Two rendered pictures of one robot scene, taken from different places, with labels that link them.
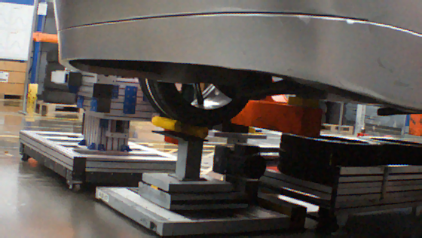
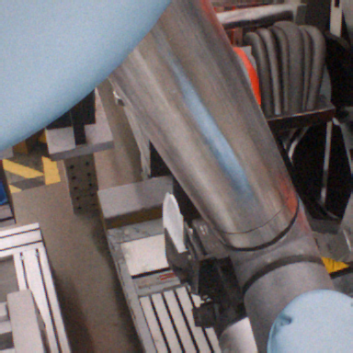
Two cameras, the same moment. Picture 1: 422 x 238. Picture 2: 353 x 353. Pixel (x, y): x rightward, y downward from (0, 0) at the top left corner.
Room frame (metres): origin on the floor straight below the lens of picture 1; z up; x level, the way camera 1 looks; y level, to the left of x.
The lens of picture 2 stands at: (3.40, 0.87, 1.31)
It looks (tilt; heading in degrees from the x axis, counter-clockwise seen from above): 45 degrees down; 286
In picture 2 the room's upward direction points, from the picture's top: straight up
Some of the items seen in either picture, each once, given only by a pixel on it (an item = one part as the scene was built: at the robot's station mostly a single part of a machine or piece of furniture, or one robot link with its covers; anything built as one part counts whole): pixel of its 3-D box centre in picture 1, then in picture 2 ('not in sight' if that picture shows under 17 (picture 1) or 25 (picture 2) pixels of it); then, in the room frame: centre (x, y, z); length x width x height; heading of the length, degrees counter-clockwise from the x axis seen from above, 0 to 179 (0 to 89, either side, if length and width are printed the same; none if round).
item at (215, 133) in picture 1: (233, 134); (70, 103); (4.01, -0.18, 0.44); 0.43 x 0.17 x 0.03; 123
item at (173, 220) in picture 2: not in sight; (175, 213); (3.51, 0.49, 0.85); 0.09 x 0.03 x 0.06; 132
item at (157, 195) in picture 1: (193, 194); not in sight; (3.29, 0.04, 0.13); 0.50 x 0.36 x 0.10; 123
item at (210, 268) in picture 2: not in sight; (230, 277); (3.43, 0.56, 0.86); 0.12 x 0.08 x 0.09; 124
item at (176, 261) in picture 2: not in sight; (187, 255); (3.48, 0.52, 0.83); 0.09 x 0.05 x 0.02; 132
